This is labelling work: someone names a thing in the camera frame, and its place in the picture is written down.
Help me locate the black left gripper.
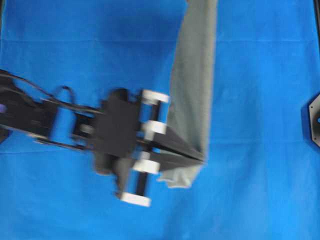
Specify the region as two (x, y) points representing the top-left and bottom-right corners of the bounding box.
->
(93, 88), (204, 207)

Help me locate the large grey towel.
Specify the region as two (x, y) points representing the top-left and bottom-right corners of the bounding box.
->
(156, 0), (218, 189)

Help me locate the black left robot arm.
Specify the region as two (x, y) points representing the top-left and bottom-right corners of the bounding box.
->
(0, 70), (204, 202)

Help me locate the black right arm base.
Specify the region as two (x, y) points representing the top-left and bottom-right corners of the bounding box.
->
(300, 92), (320, 152)

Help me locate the blue table cloth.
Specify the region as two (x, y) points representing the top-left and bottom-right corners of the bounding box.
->
(0, 0), (320, 240)

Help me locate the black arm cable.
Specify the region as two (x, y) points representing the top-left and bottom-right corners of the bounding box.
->
(4, 71), (101, 112)

